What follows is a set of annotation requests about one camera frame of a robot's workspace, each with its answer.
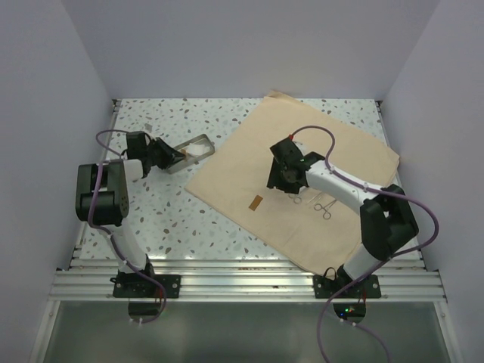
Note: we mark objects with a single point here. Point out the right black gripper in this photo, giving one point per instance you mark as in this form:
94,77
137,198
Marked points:
274,180

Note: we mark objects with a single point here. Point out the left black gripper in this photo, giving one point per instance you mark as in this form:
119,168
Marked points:
171,156

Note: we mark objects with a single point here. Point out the white gauze pad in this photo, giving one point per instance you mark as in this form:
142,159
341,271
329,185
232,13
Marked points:
197,149

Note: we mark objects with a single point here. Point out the metal tray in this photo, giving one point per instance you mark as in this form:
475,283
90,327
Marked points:
203,138

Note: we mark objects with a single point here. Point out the steel scissors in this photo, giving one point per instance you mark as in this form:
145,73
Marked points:
297,199

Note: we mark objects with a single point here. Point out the steel tweezers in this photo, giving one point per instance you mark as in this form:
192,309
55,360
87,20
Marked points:
315,200

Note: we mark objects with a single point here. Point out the steel forceps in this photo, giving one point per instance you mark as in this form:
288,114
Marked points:
325,209

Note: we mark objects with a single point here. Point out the beige cloth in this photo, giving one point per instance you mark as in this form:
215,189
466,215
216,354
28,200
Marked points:
311,228

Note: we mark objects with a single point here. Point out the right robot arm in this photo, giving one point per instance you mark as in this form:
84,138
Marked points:
386,220

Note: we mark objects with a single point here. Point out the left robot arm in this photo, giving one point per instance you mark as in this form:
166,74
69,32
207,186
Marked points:
102,196

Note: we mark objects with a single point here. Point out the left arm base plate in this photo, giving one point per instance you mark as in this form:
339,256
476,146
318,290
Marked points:
133,286

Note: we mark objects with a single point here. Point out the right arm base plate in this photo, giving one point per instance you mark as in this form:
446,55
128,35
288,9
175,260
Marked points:
326,285

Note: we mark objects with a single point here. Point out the aluminium rail frame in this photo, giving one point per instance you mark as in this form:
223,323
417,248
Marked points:
239,299

